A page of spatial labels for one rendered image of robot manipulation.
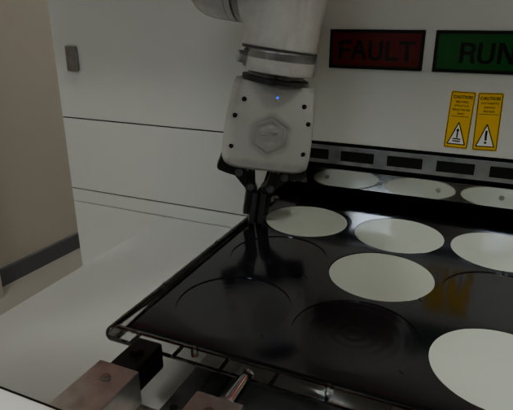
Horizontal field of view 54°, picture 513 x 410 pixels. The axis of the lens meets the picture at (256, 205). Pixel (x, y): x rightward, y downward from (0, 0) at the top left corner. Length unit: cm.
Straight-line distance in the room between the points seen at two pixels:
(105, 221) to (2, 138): 154
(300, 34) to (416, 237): 26
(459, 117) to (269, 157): 25
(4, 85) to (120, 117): 161
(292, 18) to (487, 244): 33
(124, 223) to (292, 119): 46
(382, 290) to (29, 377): 34
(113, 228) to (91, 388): 61
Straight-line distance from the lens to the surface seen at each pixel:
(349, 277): 51
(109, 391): 37
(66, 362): 55
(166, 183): 85
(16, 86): 250
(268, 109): 57
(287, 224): 62
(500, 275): 56
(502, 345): 45
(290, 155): 58
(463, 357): 43
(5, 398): 30
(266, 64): 55
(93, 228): 99
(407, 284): 51
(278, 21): 55
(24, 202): 257
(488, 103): 68
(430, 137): 69
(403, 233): 62
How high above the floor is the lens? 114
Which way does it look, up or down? 20 degrees down
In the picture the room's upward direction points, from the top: straight up
